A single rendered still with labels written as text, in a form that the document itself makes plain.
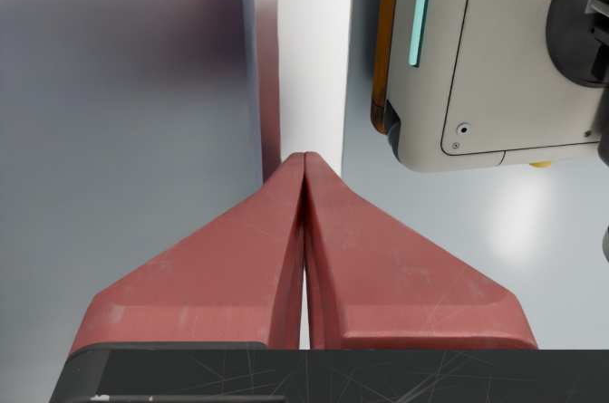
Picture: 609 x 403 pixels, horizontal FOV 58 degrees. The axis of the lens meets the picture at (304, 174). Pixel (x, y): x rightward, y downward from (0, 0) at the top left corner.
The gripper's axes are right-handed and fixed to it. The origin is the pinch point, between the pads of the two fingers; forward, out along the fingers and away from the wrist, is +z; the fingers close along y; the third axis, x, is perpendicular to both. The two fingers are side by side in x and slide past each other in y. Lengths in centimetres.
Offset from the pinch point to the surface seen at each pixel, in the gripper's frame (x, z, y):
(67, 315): 6.3, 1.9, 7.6
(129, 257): 4.1, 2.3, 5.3
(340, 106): -0.3, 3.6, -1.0
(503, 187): 77, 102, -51
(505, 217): 87, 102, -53
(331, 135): 0.6, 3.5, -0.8
